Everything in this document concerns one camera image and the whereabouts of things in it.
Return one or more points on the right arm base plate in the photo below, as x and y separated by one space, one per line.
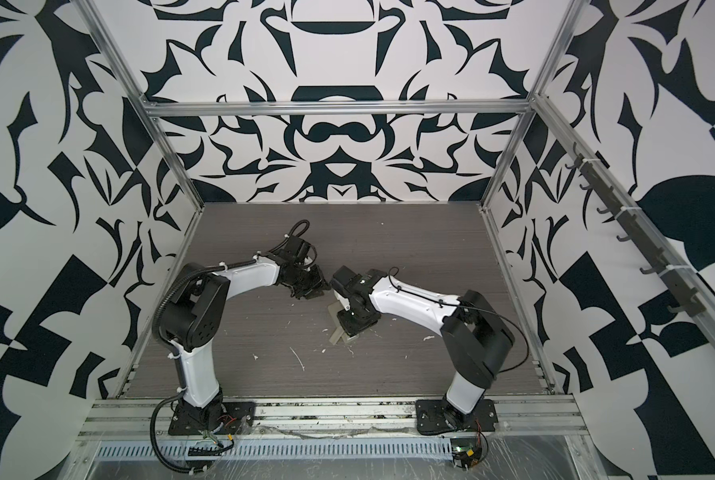
438 417

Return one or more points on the aluminium frame back bar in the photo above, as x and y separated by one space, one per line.
345 107

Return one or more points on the small green circuit board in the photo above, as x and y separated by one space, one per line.
468 456

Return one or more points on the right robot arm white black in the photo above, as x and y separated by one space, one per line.
477 339

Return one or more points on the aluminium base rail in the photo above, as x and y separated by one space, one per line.
344 417

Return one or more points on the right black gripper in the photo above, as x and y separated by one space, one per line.
349 327

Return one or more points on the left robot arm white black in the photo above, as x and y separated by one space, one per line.
190 314

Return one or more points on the white remote control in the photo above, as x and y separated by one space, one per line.
340 335

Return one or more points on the white slotted cable duct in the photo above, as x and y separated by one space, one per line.
284 449

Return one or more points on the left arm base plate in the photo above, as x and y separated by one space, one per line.
232 418

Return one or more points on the black wall hook rack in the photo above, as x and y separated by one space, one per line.
632 221

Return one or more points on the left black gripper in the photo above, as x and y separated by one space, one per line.
322 285

